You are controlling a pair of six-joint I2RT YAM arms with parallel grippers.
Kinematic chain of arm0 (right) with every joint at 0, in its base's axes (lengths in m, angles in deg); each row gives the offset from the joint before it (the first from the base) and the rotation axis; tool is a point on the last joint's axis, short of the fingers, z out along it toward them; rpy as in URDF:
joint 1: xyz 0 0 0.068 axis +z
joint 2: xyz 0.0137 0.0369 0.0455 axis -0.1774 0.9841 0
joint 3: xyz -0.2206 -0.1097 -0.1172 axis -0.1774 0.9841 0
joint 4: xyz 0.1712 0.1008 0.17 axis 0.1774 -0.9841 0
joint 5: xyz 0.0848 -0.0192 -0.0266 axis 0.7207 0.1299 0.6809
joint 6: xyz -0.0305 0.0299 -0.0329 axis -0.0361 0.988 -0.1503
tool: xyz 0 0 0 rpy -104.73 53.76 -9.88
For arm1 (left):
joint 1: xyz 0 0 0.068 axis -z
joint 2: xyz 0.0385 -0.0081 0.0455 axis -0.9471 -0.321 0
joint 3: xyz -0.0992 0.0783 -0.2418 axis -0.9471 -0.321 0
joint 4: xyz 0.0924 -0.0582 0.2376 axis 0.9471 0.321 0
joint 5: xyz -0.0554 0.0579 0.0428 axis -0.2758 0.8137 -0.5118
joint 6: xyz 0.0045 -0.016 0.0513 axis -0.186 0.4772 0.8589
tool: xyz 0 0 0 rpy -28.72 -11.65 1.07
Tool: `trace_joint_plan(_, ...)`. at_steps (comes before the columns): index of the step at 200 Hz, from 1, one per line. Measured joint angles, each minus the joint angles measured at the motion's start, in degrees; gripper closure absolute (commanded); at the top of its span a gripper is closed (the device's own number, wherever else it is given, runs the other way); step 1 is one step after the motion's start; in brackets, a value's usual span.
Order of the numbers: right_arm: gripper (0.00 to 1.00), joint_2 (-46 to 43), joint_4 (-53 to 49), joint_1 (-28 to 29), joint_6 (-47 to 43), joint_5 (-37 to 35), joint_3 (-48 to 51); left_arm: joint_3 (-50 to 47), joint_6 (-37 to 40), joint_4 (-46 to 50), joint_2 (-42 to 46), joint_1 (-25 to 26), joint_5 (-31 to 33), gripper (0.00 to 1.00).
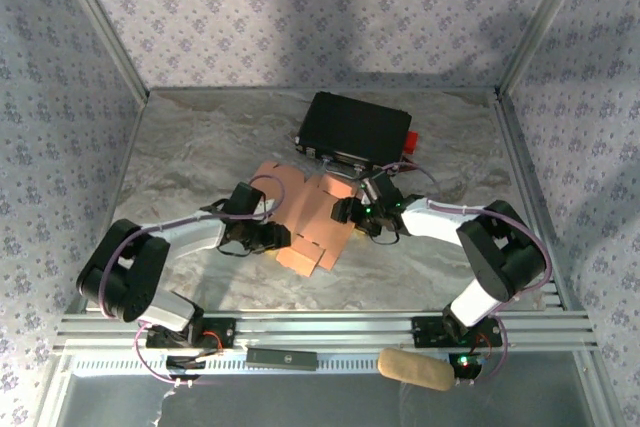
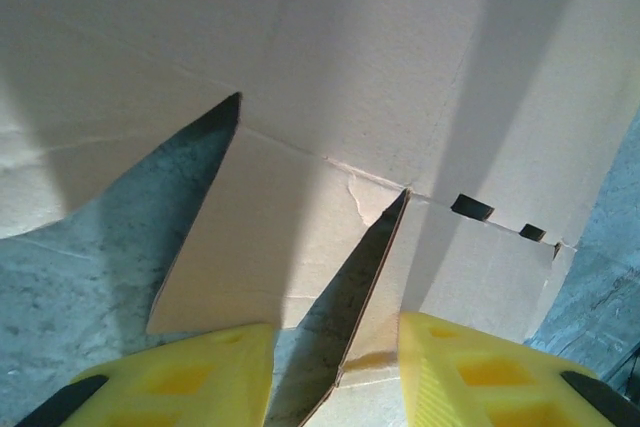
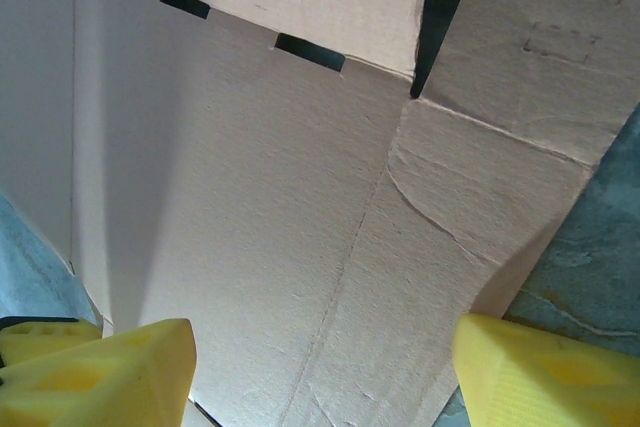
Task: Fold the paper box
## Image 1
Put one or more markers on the orange paper box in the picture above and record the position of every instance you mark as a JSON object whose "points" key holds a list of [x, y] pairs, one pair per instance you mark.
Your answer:
{"points": [[315, 212]]}

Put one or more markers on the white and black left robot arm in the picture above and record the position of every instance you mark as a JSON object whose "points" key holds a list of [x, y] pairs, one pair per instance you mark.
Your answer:
{"points": [[195, 233]]}

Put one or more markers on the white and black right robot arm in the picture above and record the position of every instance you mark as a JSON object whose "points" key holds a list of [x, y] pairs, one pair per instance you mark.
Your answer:
{"points": [[435, 222]]}

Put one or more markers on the small red warning triangle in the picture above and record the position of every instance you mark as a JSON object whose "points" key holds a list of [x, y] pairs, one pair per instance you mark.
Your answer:
{"points": [[411, 167]]}

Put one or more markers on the red plastic block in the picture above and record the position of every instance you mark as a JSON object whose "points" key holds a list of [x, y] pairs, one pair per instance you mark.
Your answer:
{"points": [[411, 142]]}

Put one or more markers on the black hard case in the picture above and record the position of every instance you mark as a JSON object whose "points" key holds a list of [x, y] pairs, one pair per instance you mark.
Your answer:
{"points": [[355, 127]]}

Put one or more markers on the flat black rectangular device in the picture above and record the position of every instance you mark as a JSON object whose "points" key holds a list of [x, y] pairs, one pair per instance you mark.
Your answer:
{"points": [[280, 358]]}

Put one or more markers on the tan foam roll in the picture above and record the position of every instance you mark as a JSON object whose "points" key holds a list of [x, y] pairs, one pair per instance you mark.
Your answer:
{"points": [[415, 369]]}

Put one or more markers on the black left connector board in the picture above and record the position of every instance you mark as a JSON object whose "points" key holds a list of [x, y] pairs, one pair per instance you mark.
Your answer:
{"points": [[182, 362]]}

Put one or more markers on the grey metal sheet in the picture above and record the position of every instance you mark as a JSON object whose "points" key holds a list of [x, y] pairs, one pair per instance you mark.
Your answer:
{"points": [[300, 402]]}

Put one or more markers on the right circuit board green light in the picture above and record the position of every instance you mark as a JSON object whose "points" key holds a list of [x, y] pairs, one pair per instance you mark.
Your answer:
{"points": [[467, 367]]}

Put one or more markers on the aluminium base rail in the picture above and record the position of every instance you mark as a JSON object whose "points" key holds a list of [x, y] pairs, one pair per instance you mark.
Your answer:
{"points": [[325, 332]]}

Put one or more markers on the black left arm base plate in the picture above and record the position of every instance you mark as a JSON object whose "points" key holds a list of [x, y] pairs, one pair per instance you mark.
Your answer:
{"points": [[222, 334]]}

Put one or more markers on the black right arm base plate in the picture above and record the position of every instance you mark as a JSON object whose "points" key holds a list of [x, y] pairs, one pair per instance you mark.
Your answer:
{"points": [[425, 332]]}

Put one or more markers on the aluminium side rail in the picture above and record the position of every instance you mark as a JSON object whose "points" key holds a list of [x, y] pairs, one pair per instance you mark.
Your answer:
{"points": [[126, 152], [522, 162]]}

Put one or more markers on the aluminium corner post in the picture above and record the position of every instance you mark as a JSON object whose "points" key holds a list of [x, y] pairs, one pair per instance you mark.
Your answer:
{"points": [[544, 22], [101, 22]]}

